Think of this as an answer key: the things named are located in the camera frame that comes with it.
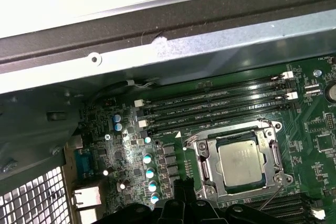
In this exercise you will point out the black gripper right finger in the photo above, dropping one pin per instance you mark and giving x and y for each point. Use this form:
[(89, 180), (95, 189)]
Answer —
[(190, 192)]

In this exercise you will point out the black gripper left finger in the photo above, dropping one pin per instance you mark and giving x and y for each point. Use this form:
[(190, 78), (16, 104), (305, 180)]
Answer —
[(178, 192)]

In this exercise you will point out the metal socket cover frame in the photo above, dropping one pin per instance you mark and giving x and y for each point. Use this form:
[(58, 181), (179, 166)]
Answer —
[(211, 161)]

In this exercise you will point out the silver green CPU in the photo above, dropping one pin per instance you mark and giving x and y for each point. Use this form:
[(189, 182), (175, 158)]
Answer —
[(240, 163)]

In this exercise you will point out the CPU socket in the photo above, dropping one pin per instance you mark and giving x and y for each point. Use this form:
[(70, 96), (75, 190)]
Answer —
[(210, 192)]

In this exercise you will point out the black RAM slot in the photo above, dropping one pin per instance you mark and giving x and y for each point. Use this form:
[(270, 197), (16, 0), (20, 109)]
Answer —
[(296, 204), (223, 90), (296, 214), (223, 108), (223, 98), (223, 118)]

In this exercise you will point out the silver teal-top capacitor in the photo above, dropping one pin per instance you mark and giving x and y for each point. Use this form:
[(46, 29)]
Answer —
[(147, 140), (155, 198), (150, 173), (152, 186), (147, 159)]

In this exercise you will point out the blue cylindrical capacitor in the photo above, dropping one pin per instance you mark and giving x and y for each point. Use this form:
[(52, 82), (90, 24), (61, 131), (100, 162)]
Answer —
[(117, 118), (118, 127)]

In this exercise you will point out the silver ethernet port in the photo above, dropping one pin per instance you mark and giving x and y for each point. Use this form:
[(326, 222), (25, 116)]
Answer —
[(88, 195)]

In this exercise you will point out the blue serial port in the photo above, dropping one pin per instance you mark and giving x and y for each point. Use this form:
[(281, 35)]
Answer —
[(84, 162)]

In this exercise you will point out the small metal port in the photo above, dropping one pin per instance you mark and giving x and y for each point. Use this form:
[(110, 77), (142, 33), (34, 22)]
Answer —
[(76, 141)]

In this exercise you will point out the green motherboard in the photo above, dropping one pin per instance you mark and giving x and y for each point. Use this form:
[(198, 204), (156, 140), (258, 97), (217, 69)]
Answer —
[(296, 140)]

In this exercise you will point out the black grey PC case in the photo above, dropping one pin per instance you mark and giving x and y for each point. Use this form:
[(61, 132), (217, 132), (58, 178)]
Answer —
[(183, 51)]

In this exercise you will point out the silver coin cell battery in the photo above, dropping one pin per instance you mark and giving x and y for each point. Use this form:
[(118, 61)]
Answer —
[(332, 93)]

